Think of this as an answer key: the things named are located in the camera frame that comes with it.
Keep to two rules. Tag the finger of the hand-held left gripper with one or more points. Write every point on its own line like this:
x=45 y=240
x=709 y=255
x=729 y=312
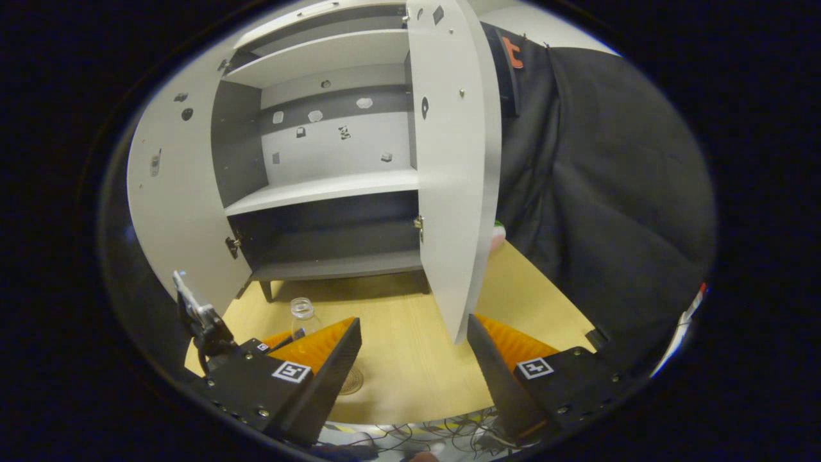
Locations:
x=263 y=347

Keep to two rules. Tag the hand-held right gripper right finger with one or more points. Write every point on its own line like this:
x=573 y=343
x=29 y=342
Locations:
x=497 y=385

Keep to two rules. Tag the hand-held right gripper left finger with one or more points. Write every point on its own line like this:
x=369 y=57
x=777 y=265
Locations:
x=333 y=378

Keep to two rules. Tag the round brown coaster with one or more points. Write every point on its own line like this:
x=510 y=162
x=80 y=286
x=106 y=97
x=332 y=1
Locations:
x=353 y=383

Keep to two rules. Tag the white cabinet door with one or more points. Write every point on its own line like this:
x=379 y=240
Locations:
x=173 y=205
x=455 y=192

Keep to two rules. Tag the white cabinet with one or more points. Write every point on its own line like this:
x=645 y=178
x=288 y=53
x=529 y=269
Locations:
x=359 y=144

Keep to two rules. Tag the metal door hinge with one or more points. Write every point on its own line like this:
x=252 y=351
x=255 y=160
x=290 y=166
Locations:
x=419 y=226
x=232 y=247

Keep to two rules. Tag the white cabinet shelf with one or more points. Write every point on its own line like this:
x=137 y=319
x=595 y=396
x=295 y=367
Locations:
x=321 y=190
x=308 y=61

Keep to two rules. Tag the white cabinet drawer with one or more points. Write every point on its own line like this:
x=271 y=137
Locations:
x=282 y=27

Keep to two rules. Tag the green and pink object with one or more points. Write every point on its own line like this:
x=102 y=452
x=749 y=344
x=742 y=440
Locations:
x=498 y=239

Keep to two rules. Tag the white and red strip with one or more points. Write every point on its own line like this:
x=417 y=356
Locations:
x=680 y=333

